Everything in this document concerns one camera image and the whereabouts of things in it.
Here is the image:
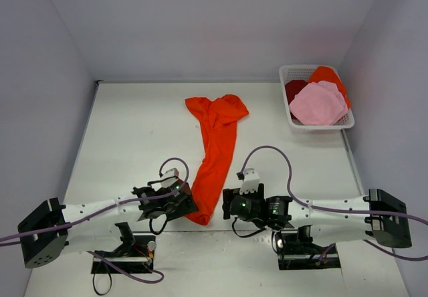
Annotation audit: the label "orange t shirt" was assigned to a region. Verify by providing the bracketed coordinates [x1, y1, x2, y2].
[185, 94, 249, 226]
[308, 66, 352, 108]

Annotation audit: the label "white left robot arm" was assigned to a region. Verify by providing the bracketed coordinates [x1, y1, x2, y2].
[17, 178, 198, 269]

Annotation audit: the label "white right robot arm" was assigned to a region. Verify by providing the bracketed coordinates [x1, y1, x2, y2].
[222, 184, 412, 252]

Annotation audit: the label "pink t shirt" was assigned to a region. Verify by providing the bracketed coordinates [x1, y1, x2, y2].
[289, 80, 348, 126]

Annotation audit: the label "dark red t shirt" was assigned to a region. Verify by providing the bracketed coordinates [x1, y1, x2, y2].
[284, 80, 308, 104]

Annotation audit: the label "white plastic basket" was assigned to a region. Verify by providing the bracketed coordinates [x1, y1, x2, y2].
[278, 64, 355, 131]

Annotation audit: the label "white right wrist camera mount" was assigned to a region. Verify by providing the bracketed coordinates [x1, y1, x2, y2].
[237, 168, 260, 195]

